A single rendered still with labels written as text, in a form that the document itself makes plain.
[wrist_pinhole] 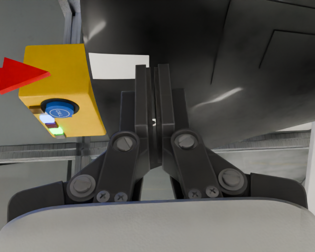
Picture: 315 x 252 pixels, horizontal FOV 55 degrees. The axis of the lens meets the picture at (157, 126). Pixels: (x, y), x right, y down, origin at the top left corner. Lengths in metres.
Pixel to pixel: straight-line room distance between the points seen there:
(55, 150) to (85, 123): 0.45
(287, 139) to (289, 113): 0.77
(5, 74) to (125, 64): 0.07
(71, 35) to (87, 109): 0.17
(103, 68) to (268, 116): 0.12
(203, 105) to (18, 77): 0.11
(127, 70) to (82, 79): 0.28
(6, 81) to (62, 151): 0.75
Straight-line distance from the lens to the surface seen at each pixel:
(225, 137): 0.24
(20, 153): 0.98
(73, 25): 0.61
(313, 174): 0.51
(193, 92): 0.19
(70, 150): 0.95
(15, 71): 0.20
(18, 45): 1.19
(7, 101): 1.08
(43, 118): 0.50
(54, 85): 0.45
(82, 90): 0.44
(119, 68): 0.17
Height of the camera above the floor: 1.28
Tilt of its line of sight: 23 degrees down
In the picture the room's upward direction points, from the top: 177 degrees clockwise
